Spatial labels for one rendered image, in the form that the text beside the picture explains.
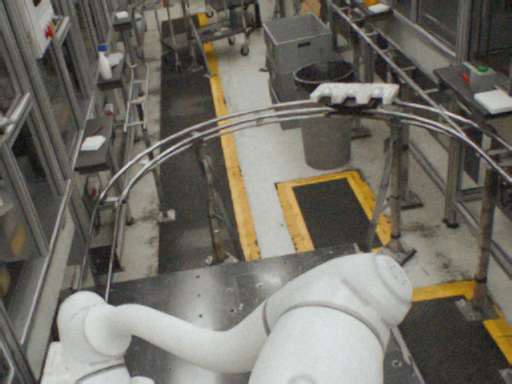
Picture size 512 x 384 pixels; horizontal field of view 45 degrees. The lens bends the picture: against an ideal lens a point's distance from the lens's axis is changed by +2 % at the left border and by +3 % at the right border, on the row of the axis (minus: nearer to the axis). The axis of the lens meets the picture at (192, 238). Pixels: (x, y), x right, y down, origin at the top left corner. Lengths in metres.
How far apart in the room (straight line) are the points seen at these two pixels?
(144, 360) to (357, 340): 1.28
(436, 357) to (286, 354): 2.14
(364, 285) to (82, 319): 0.60
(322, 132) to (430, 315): 1.53
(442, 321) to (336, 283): 2.21
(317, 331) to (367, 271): 0.11
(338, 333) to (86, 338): 0.59
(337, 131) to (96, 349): 3.08
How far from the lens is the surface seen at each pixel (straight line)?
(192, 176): 4.28
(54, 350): 1.75
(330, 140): 4.03
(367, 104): 2.94
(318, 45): 4.61
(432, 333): 2.88
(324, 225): 3.55
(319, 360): 0.65
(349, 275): 0.74
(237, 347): 0.88
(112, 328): 1.12
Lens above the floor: 1.98
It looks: 33 degrees down
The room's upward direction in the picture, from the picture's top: 12 degrees counter-clockwise
